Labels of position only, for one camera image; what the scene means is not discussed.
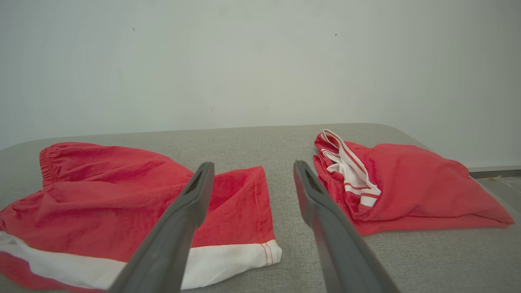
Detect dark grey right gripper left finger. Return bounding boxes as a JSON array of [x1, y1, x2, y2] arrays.
[[107, 162, 215, 293]]

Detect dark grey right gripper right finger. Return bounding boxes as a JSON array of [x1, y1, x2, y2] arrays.
[[293, 160, 401, 293]]

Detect red shorts with white band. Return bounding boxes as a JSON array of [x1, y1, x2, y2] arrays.
[[0, 142, 282, 293]]

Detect red basketball jersey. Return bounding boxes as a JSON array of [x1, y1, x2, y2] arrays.
[[313, 129, 515, 236]]

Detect dark wall baseboard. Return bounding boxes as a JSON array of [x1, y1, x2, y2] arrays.
[[468, 166, 521, 179]]

